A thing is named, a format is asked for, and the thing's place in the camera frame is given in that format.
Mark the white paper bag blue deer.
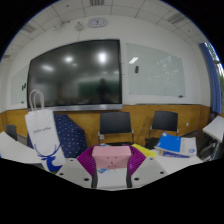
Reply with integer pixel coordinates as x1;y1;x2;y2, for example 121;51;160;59
24;89;67;174

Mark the small glass whiteboard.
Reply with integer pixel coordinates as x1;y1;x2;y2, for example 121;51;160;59
9;64;30;107

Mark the round wall clock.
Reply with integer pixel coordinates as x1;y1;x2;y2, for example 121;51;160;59
87;17;108;29

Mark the blue dotted chair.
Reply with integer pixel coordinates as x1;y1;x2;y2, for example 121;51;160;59
26;113;89;159

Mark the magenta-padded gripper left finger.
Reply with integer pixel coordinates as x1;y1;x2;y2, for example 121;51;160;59
54;146;99;190

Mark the large glass whiteboard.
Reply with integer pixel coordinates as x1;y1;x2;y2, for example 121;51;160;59
125;42;186;99

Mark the dark grey chair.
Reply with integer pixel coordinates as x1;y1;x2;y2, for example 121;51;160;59
4;124;18;142

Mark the large black wall display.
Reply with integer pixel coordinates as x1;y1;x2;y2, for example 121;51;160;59
27;39;123;111

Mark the blue white paper ream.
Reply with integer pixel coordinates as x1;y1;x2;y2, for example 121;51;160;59
154;132;198;158
159;150;192;160

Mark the pink charger block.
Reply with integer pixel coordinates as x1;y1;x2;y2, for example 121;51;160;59
91;145;132;171

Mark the white side table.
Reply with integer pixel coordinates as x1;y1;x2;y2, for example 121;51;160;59
202;115;224;144

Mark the yellow sponge pack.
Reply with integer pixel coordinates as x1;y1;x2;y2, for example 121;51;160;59
131;143;158;159

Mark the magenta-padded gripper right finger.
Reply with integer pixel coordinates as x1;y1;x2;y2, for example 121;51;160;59
125;145;168;189

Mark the black chair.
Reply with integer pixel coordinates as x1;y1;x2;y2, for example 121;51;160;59
148;110;180;143
98;111;135;145

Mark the blue curtain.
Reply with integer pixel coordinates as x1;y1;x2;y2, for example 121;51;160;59
199;42;224;115

